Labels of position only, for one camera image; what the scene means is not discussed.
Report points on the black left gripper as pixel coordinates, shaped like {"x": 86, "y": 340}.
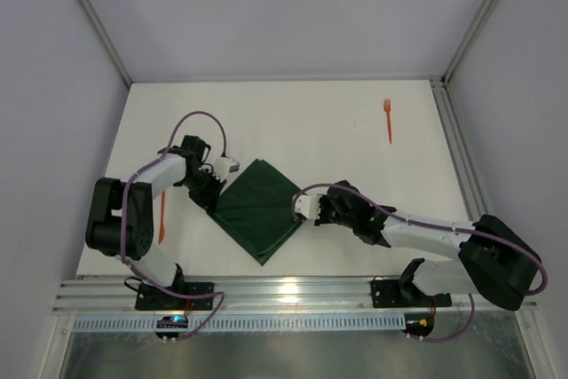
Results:
{"x": 209, "y": 188}

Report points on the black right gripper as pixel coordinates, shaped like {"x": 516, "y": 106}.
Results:
{"x": 326, "y": 209}

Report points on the green cloth napkin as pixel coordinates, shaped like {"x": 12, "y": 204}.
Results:
{"x": 255, "y": 210}

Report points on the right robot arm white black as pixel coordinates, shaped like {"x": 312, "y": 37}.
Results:
{"x": 483, "y": 257}

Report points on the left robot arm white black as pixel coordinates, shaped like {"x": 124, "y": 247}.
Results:
{"x": 121, "y": 218}

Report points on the orange plastic knife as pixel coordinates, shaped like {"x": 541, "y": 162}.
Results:
{"x": 161, "y": 234}

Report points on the orange plastic fork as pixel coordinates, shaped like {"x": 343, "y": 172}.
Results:
{"x": 387, "y": 111}

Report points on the left black controller board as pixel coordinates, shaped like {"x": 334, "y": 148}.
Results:
{"x": 171, "y": 327}

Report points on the black controller board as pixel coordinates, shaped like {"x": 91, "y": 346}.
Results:
{"x": 171, "y": 327}
{"x": 419, "y": 326}

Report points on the right black controller board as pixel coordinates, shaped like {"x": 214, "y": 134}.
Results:
{"x": 419, "y": 326}

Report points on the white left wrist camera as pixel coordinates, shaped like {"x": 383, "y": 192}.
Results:
{"x": 223, "y": 166}

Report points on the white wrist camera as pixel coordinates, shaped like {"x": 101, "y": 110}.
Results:
{"x": 223, "y": 166}
{"x": 307, "y": 206}

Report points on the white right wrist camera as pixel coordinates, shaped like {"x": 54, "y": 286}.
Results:
{"x": 307, "y": 206}

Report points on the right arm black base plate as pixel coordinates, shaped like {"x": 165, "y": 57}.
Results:
{"x": 389, "y": 294}

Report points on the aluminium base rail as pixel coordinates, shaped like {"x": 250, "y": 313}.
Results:
{"x": 106, "y": 294}

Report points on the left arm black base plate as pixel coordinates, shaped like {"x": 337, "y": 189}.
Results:
{"x": 150, "y": 298}

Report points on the aluminium frame rail right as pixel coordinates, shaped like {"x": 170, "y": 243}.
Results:
{"x": 472, "y": 193}

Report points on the slotted grey cable duct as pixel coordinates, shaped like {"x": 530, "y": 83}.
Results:
{"x": 222, "y": 323}

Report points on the aluminium frame post left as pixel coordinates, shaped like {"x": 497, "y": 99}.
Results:
{"x": 95, "y": 22}

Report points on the aluminium frame post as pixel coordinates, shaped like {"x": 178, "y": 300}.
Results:
{"x": 95, "y": 22}
{"x": 481, "y": 15}

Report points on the aluminium frame post right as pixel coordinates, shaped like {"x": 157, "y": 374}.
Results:
{"x": 481, "y": 15}

